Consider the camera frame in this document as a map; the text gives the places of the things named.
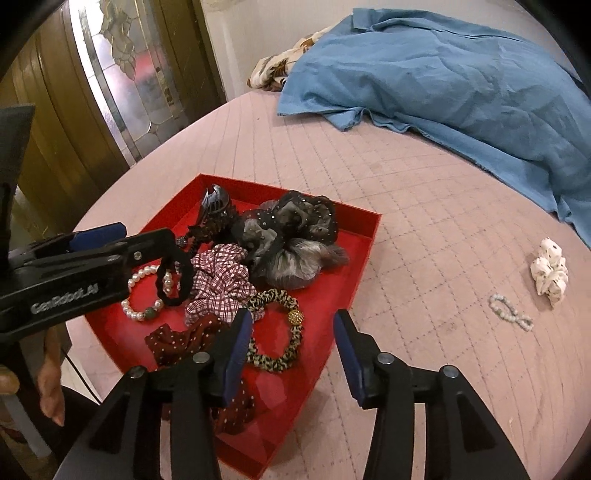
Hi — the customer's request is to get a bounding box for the black claw hair clip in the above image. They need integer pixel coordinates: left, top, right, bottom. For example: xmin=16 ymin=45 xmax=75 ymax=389
xmin=174 ymin=184 xmax=242 ymax=252

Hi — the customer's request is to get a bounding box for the red tray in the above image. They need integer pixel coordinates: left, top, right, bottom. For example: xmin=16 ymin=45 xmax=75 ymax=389
xmin=86 ymin=174 xmax=381 ymax=479

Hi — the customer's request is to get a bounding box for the person's left hand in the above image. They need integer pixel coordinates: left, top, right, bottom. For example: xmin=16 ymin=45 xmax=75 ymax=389
xmin=1 ymin=325 xmax=67 ymax=431

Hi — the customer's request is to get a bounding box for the black hair tie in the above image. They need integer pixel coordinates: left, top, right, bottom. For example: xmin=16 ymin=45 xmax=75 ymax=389
xmin=154 ymin=246 xmax=197 ymax=309

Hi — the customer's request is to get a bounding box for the dark red dotted scrunchie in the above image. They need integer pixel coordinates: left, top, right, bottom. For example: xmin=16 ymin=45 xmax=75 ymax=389
xmin=144 ymin=314 xmax=256 ymax=435

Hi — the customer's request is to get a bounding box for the brown white patterned blanket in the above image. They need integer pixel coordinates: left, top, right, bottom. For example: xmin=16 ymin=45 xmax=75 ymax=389
xmin=246 ymin=25 xmax=335 ymax=92

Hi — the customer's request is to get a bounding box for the small pale bead bracelet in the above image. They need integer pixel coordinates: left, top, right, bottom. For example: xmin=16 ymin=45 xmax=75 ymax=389
xmin=488 ymin=292 xmax=535 ymax=333

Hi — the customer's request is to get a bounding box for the wooden glass door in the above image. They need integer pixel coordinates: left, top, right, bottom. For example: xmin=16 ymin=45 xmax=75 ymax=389
xmin=1 ymin=1 xmax=225 ymax=244

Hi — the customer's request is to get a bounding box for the red plaid scrunchie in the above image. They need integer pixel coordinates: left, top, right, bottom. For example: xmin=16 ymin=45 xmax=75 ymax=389
xmin=184 ymin=243 xmax=256 ymax=327

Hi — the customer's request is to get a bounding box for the black grey organza scrunchie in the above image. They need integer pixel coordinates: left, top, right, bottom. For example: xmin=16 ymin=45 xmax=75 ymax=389
xmin=231 ymin=190 xmax=349 ymax=290

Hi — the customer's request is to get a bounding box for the leopard print hair tie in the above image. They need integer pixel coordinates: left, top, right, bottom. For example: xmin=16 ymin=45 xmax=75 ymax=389
xmin=244 ymin=287 xmax=306 ymax=374

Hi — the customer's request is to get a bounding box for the large white pearl bracelet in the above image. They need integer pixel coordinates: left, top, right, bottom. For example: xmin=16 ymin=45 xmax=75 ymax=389
xmin=119 ymin=263 xmax=175 ymax=322

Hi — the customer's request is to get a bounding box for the blue blanket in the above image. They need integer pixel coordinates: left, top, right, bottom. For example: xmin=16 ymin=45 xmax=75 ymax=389
xmin=277 ymin=8 xmax=590 ymax=240

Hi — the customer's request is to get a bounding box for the white cherry print scrunchie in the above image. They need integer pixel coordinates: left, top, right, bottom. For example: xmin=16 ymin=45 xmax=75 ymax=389
xmin=530 ymin=237 xmax=569 ymax=308

